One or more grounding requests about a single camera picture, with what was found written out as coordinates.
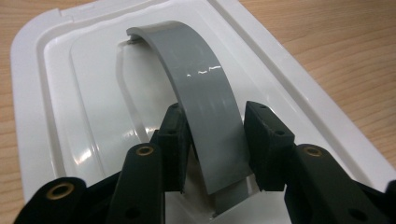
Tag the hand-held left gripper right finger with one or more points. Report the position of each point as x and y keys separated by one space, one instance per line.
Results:
x=311 y=186

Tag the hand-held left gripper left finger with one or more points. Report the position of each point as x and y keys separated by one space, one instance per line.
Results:
x=140 y=186

